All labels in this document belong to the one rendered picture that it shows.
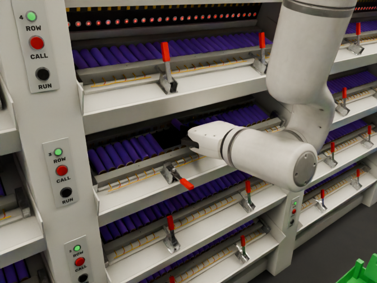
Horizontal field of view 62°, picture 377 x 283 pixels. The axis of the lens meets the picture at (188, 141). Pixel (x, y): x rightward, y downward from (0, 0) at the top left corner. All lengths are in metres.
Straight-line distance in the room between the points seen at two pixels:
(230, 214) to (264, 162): 0.41
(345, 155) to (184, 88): 0.87
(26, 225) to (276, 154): 0.45
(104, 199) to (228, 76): 0.37
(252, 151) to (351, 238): 1.06
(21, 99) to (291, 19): 0.38
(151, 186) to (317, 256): 0.90
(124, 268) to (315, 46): 0.61
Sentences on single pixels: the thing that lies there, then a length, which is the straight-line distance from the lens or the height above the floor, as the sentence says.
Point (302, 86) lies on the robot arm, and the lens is 0.47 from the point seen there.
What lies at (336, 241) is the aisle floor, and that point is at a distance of 1.52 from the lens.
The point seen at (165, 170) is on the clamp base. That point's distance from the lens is 0.70.
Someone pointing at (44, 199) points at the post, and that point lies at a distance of 0.58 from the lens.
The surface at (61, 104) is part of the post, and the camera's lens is 0.53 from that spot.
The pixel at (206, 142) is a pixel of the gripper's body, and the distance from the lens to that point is 0.64.
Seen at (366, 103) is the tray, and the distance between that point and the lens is 1.35.
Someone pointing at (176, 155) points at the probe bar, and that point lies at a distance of 0.73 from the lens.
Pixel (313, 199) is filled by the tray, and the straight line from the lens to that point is 1.40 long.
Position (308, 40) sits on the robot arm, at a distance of 0.45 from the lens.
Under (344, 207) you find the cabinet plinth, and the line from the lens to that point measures 1.65.
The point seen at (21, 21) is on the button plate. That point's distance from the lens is 0.50.
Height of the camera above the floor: 0.94
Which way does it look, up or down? 25 degrees down
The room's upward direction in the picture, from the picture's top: straight up
